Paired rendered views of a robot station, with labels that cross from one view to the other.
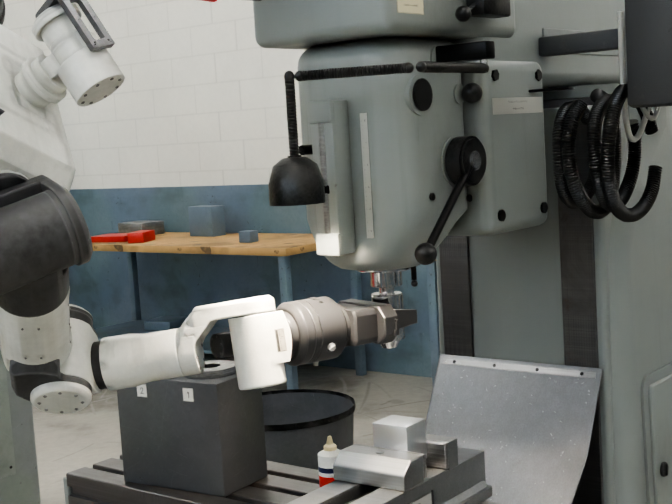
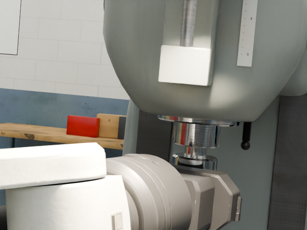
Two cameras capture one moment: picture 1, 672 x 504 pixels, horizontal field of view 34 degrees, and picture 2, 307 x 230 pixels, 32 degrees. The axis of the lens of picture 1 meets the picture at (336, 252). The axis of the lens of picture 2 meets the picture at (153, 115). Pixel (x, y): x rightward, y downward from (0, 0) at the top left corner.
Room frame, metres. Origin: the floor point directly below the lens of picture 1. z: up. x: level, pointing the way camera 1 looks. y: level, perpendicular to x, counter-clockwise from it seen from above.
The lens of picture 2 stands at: (1.15, 0.22, 1.34)
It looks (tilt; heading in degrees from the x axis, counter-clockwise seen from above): 3 degrees down; 333
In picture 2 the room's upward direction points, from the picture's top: 5 degrees clockwise
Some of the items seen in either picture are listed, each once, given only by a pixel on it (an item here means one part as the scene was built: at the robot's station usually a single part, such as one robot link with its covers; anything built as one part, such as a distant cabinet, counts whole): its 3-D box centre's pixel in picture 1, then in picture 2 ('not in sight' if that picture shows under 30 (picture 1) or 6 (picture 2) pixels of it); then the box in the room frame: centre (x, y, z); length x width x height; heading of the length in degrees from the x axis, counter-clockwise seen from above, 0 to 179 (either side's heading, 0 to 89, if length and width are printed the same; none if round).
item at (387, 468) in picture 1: (379, 466); not in sight; (1.56, -0.04, 1.02); 0.12 x 0.06 x 0.04; 53
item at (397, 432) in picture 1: (399, 440); not in sight; (1.60, -0.08, 1.05); 0.06 x 0.05 x 0.06; 53
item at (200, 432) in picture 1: (191, 422); not in sight; (1.84, 0.26, 1.03); 0.22 x 0.12 x 0.20; 57
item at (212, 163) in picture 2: (386, 296); (194, 160); (1.61, -0.07, 1.26); 0.05 x 0.05 x 0.01
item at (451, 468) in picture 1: (390, 485); not in sight; (1.58, -0.06, 0.99); 0.35 x 0.15 x 0.11; 143
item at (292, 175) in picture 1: (295, 179); not in sight; (1.43, 0.05, 1.45); 0.07 x 0.07 x 0.06
